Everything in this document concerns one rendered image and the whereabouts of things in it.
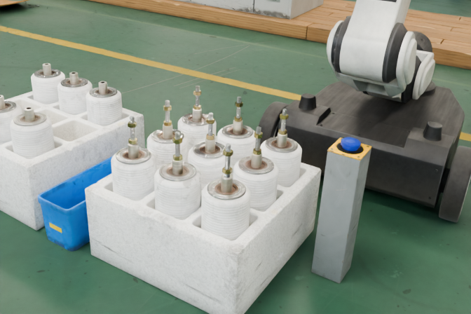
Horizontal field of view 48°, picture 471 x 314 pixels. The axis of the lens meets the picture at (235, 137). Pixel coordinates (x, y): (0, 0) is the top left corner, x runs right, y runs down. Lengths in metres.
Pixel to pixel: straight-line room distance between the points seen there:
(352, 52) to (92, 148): 0.70
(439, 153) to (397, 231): 0.22
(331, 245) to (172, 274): 0.34
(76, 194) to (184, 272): 0.41
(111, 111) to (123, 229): 0.43
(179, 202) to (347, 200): 0.34
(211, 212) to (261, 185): 0.14
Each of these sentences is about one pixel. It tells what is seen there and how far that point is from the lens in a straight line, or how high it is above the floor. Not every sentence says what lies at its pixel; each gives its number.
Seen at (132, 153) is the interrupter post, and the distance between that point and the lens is 1.13.
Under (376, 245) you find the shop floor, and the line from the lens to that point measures 1.36.
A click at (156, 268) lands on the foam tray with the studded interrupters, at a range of 1.15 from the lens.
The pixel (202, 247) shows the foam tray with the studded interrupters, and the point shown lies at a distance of 1.02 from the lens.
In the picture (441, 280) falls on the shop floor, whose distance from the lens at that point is 1.32.
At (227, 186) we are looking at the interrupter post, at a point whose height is 0.27.
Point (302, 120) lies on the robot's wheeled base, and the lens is 1.49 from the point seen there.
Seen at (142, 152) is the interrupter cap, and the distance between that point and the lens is 1.16.
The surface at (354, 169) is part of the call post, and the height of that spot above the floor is 0.29.
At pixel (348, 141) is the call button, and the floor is 0.33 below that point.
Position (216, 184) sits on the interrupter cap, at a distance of 1.03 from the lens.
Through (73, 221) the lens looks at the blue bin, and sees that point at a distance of 1.26.
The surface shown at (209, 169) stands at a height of 0.23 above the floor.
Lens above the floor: 0.79
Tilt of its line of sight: 26 degrees down
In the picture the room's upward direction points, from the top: 3 degrees clockwise
